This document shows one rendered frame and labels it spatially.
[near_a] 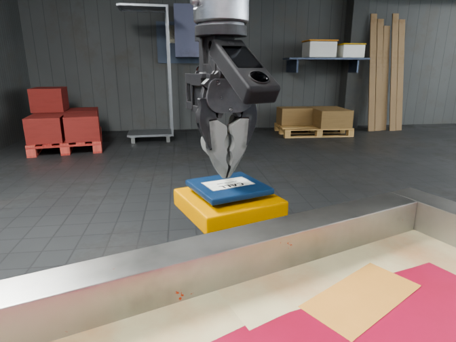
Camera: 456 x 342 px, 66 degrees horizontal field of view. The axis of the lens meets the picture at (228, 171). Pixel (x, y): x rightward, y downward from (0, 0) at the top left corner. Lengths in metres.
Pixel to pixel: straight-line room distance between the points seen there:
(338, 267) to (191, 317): 0.15
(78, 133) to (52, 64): 2.22
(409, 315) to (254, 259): 0.13
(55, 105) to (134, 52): 1.82
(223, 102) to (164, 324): 0.30
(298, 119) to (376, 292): 6.21
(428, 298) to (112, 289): 0.25
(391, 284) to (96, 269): 0.25
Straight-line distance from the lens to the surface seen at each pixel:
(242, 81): 0.42
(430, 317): 0.33
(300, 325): 0.29
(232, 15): 0.49
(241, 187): 0.51
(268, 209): 0.50
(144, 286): 0.29
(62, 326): 0.29
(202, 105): 0.48
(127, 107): 6.91
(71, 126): 5.19
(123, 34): 6.89
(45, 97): 5.86
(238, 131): 0.51
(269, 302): 0.30
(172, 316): 0.29
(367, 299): 0.33
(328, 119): 6.22
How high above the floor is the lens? 1.14
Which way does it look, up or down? 16 degrees down
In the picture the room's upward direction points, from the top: straight up
